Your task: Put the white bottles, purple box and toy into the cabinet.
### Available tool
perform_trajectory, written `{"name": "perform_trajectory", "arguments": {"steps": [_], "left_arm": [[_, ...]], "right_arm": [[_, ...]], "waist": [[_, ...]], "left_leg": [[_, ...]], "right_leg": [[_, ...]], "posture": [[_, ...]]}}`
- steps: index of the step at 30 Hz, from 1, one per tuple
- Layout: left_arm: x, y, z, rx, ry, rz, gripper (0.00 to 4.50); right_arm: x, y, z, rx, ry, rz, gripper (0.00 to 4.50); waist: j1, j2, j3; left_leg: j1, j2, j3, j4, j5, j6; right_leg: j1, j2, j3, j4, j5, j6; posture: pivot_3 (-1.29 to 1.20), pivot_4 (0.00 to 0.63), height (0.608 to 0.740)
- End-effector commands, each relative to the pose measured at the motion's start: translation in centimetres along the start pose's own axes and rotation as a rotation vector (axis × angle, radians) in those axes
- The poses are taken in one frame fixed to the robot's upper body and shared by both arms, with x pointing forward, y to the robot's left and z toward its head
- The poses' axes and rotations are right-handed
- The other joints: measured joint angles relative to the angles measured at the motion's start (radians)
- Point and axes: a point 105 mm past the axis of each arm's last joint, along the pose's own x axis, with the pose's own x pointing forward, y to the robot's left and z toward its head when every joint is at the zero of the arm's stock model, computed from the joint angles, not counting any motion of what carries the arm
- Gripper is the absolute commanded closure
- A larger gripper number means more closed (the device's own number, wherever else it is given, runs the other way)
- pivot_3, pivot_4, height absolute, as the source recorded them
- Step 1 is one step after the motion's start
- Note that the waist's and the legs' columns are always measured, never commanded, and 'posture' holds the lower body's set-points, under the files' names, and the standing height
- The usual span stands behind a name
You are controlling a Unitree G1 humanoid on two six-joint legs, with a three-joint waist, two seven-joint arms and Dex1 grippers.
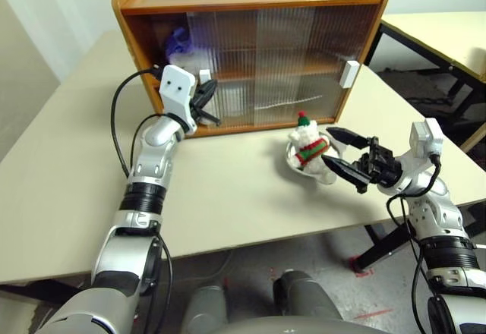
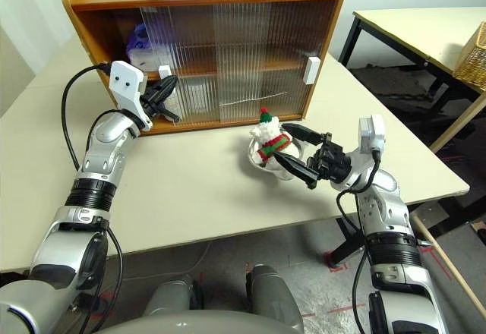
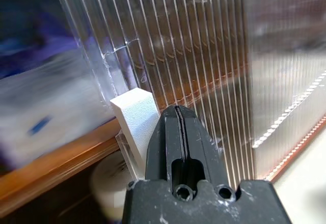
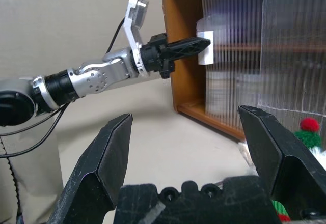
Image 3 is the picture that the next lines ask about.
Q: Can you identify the purple tissue pack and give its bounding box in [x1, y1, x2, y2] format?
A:
[0, 0, 114, 172]

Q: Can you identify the ribbed clear sliding door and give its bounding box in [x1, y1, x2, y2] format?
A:
[241, 0, 326, 182]
[50, 0, 255, 184]

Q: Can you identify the white bottle with blue label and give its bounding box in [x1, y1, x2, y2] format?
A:
[89, 152, 133, 220]

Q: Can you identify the white door handle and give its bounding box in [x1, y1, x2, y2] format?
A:
[110, 87, 164, 179]

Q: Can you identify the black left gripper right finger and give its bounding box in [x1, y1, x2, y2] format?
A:
[177, 105, 230, 187]

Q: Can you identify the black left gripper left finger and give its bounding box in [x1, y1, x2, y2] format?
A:
[144, 105, 185, 184]

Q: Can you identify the wooden cabinet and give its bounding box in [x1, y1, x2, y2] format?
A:
[0, 0, 326, 224]

